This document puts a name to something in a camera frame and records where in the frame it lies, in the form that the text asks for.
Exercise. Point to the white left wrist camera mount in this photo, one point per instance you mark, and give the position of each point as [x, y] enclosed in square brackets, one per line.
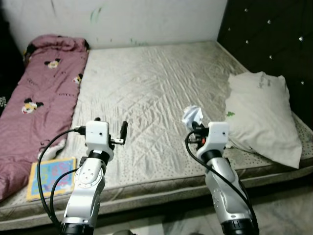
[98, 133]

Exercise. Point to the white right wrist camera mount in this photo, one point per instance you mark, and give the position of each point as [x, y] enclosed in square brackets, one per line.
[218, 134]

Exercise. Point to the white pillow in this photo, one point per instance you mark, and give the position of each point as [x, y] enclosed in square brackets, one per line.
[264, 117]

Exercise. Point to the colourful children's book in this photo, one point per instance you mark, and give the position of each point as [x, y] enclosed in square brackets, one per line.
[51, 177]

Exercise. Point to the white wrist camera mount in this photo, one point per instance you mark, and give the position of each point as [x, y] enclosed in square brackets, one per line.
[98, 133]
[218, 134]

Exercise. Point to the black bag dotted white print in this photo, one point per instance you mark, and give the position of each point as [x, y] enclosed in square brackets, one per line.
[2, 103]

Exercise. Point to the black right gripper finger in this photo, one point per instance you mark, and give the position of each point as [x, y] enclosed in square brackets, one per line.
[195, 129]

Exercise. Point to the white quilted mattress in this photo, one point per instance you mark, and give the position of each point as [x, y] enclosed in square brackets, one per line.
[156, 88]

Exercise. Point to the pink cartoon mouse blanket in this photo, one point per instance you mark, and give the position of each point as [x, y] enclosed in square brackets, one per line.
[44, 98]

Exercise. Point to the white paper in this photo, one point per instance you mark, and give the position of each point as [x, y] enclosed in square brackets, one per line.
[192, 115]

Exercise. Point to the black tufted headboard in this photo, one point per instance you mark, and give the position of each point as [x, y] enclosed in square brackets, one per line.
[269, 44]

